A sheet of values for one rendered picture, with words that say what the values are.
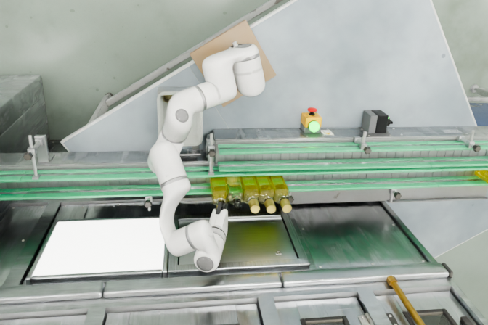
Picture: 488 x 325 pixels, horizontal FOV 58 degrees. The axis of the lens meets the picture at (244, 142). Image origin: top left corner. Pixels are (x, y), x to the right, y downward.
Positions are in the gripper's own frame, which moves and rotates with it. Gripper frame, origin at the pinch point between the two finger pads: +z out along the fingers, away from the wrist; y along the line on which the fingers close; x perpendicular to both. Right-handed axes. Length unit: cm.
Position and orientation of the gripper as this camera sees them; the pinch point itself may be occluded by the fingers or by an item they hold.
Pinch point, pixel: (222, 212)
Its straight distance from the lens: 153.5
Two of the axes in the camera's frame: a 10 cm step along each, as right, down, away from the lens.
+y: 0.3, -9.3, -3.8
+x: -9.9, -0.8, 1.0
